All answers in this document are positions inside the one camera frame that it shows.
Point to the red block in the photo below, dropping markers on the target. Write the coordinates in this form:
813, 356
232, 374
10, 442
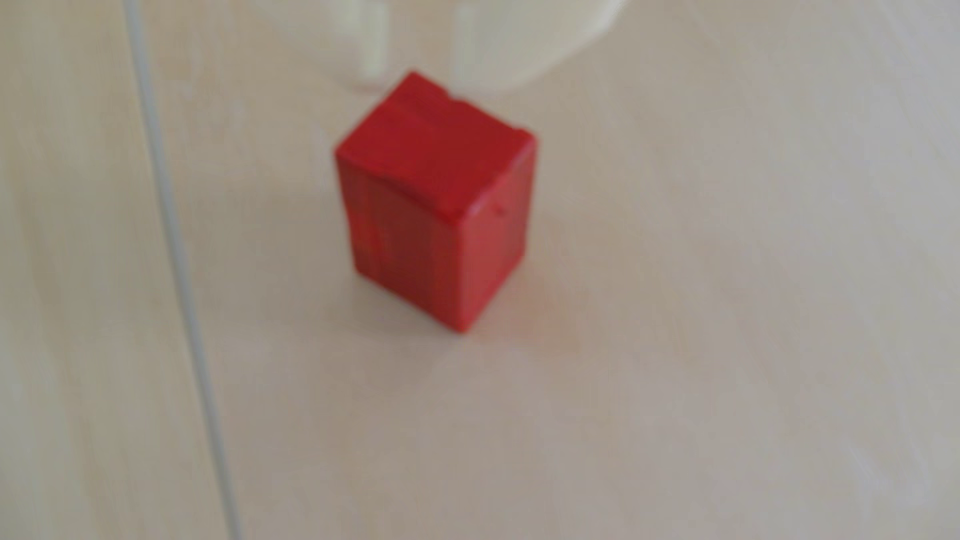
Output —
435, 202

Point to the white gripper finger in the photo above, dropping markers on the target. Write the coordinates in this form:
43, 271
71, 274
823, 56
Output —
360, 37
517, 37

